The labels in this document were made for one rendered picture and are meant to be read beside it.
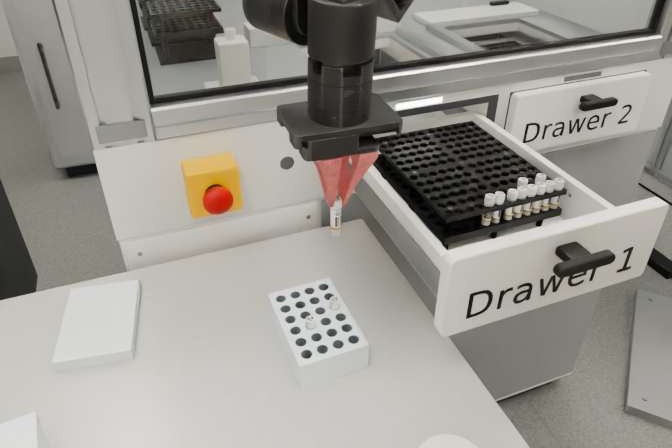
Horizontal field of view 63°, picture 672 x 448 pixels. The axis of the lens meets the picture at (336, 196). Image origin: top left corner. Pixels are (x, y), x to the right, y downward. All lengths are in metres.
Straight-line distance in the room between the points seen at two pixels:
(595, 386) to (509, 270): 1.18
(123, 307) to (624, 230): 0.61
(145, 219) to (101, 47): 0.25
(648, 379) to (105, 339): 1.45
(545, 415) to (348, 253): 0.97
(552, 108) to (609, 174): 0.27
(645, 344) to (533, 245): 1.31
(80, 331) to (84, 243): 1.54
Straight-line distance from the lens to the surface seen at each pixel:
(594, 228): 0.67
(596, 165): 1.20
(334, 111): 0.48
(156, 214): 0.83
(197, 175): 0.75
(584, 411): 1.71
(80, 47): 0.73
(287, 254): 0.83
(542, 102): 0.99
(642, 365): 1.84
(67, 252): 2.27
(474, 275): 0.60
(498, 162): 0.80
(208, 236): 0.86
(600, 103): 1.03
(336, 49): 0.45
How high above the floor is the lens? 1.28
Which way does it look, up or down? 33 degrees down
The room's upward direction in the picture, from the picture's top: straight up
